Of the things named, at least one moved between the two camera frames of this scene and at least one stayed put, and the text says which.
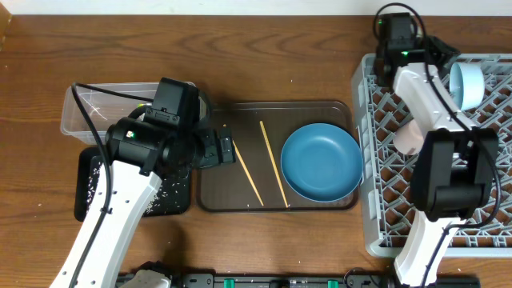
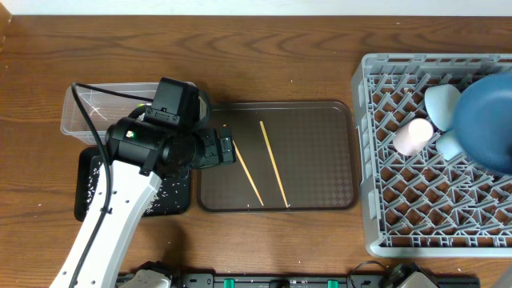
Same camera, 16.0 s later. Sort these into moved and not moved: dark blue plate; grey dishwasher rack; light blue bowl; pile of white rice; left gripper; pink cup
Moved: dark blue plate; light blue bowl
Not moved: left gripper; grey dishwasher rack; pink cup; pile of white rice
